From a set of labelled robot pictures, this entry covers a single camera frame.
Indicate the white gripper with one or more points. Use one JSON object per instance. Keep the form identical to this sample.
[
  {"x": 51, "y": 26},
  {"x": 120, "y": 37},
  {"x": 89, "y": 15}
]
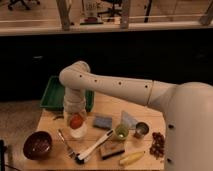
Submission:
[{"x": 74, "y": 102}]

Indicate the red apple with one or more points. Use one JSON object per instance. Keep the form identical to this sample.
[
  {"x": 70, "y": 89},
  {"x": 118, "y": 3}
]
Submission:
[{"x": 76, "y": 121}]

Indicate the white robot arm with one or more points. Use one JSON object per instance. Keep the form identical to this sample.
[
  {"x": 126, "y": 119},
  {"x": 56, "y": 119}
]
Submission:
[{"x": 187, "y": 109}]

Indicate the white paper cup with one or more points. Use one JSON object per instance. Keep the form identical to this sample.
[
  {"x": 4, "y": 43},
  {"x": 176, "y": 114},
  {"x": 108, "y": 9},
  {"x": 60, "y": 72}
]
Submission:
[{"x": 80, "y": 132}]

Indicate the green cup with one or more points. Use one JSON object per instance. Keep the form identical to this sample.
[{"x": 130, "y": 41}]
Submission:
[{"x": 121, "y": 131}]

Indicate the metal cup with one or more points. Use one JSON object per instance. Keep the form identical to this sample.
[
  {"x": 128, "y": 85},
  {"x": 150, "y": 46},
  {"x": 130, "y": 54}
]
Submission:
[{"x": 141, "y": 130}]

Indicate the green plastic tray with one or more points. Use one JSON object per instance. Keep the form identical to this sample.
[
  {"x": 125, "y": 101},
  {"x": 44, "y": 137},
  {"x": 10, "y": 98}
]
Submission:
[{"x": 53, "y": 96}]

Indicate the blue sponge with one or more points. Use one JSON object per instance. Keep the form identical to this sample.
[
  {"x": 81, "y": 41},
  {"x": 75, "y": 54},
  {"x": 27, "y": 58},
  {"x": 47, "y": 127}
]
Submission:
[{"x": 102, "y": 122}]

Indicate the grey folded cloth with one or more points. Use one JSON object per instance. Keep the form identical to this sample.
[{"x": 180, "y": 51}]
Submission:
[{"x": 128, "y": 120}]

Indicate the dark red bowl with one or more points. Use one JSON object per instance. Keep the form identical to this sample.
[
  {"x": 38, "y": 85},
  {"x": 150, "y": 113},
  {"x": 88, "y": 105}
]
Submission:
[{"x": 38, "y": 146}]

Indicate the yellow corn cob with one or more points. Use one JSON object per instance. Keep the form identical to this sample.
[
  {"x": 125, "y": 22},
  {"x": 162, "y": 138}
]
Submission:
[{"x": 131, "y": 158}]

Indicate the bunch of dark grapes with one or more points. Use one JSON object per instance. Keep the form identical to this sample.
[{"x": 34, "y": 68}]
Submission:
[{"x": 157, "y": 147}]

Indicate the office chair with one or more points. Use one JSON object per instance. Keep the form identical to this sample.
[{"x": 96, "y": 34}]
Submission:
[{"x": 112, "y": 11}]

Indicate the white handled brush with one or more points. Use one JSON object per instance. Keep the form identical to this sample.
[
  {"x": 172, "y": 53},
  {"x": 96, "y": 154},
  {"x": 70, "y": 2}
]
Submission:
[{"x": 83, "y": 156}]

